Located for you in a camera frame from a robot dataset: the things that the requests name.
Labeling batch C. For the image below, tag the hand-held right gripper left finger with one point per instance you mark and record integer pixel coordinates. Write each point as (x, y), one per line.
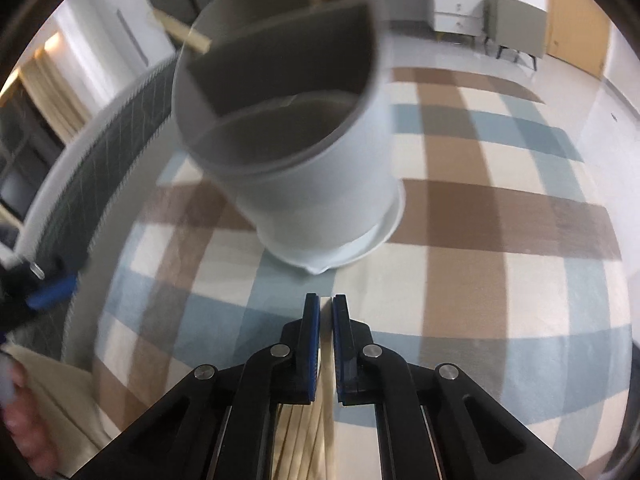
(312, 340)

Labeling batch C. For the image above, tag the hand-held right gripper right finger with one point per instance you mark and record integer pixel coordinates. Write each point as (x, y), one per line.
(341, 340)

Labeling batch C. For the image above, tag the beige curtain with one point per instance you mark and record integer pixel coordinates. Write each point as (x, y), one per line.
(50, 90)

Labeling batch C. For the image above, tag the dark quilted blanket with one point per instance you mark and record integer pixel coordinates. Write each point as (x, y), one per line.
(110, 160)

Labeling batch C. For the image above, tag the brown blue plaid blanket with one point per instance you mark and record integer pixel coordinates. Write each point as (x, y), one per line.
(500, 260)

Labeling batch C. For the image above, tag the white divided utensil holder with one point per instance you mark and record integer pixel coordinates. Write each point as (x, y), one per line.
(310, 195)

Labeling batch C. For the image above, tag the white round drip tray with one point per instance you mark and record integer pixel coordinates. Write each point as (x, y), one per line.
(352, 255)

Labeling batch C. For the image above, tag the white bed frame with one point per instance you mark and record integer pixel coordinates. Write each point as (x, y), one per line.
(65, 170)

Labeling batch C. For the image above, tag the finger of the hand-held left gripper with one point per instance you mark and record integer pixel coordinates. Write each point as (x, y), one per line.
(50, 294)

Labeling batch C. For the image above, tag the white drawer cabinet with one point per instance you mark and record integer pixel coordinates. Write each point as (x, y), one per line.
(455, 5)

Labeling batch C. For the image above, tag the grey cabinet with legs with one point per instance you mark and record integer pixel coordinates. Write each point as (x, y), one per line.
(515, 25)

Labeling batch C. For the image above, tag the person's left hand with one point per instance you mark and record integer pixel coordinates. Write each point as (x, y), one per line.
(25, 430)

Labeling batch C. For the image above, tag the dark window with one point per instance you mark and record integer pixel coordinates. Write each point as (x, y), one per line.
(20, 160)

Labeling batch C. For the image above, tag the wooden door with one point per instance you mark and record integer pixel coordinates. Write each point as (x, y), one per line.
(575, 35)

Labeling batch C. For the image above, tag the pile of wooden chopsticks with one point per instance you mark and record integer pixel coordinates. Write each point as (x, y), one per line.
(295, 445)

